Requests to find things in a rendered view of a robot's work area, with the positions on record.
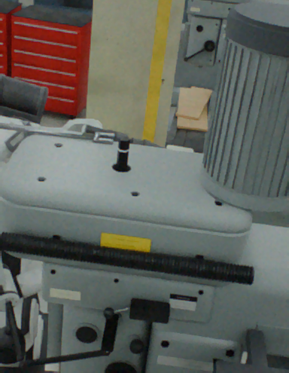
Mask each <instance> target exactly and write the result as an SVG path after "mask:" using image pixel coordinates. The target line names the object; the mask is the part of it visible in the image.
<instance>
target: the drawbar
mask: <svg viewBox="0 0 289 373"><path fill-rule="evenodd" d="M129 143H130V139H129V137H125V136H122V137H120V138H119V144H118V148H119V149H120V150H124V151H126V150H128V149H129ZM119 149H118V153H117V168H116V171H118V172H126V171H127V164H128V157H129V152H126V153H125V152H120V151H119Z"/></svg>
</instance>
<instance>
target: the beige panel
mask: <svg viewBox="0 0 289 373"><path fill-rule="evenodd" d="M184 2H185V0H94V2H93V25H92V38H91V49H90V62H89V73H88V86H87V110H86V119H96V120H98V121H100V122H101V124H102V129H103V130H113V131H117V132H120V133H125V134H127V135H128V137H129V139H131V138H136V139H141V140H144V139H147V140H150V141H151V142H152V143H155V144H158V145H161V146H162V147H164V145H165V140H166V135H167V130H168V122H169V113H170V107H171V101H172V90H173V84H174V79H175V68H176V63H177V56H178V46H179V40H180V34H181V23H182V17H183V12H184Z"/></svg>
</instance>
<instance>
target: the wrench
mask: <svg viewBox="0 0 289 373"><path fill-rule="evenodd" d="M0 130H13V131H20V132H27V133H40V134H46V135H53V136H65V137H72V138H79V139H91V140H93V141H94V142H98V143H104V144H111V145H113V138H114V134H112V133H96V134H93V133H80V132H74V131H67V130H54V129H47V128H41V127H28V126H21V124H8V123H2V122H0ZM100 137H103V138H109V139H103V138H100Z"/></svg>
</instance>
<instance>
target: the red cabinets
mask: <svg viewBox="0 0 289 373"><path fill-rule="evenodd" d="M22 4H23V3H18V2H7V1H1V0H0V74H1V73H2V74H5V76H6V77H9V78H14V79H17V80H20V81H24V82H27V83H30V84H34V85H37V86H40V87H47V89H48V96H47V103H46V106H45V109H44V110H47V111H52V112H59V113H63V114H67V115H71V120H74V119H75V116H77V115H78V114H79V113H80V112H81V111H82V110H83V109H85V108H86V105H87V86H88V73H89V62H90V49H91V38H92V25H93V15H90V14H81V13H76V12H71V11H62V10H57V9H52V8H44V7H39V6H34V5H30V6H28V7H27V8H24V9H22Z"/></svg>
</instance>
